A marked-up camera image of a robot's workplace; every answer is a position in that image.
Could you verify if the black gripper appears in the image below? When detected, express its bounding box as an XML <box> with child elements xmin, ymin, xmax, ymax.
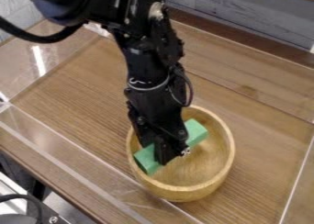
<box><xmin>123</xmin><ymin>70</ymin><xmax>195</xmax><ymax>166</ymax></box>

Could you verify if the green rectangular block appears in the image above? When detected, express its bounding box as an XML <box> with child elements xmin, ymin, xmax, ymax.
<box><xmin>133</xmin><ymin>118</ymin><xmax>209</xmax><ymax>176</ymax></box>

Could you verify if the brown wooden bowl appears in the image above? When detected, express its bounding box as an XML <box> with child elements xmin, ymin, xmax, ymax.
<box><xmin>126</xmin><ymin>105</ymin><xmax>236</xmax><ymax>202</ymax></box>

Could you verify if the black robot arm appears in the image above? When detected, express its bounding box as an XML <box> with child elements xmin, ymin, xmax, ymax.
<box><xmin>0</xmin><ymin>0</ymin><xmax>194</xmax><ymax>165</ymax></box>

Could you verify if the clear acrylic tray wall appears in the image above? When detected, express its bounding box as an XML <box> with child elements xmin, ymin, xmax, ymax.
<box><xmin>0</xmin><ymin>102</ymin><xmax>202</xmax><ymax>224</ymax></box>

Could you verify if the black cable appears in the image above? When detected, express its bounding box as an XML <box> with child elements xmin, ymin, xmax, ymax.
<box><xmin>0</xmin><ymin>194</ymin><xmax>44</xmax><ymax>224</ymax></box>

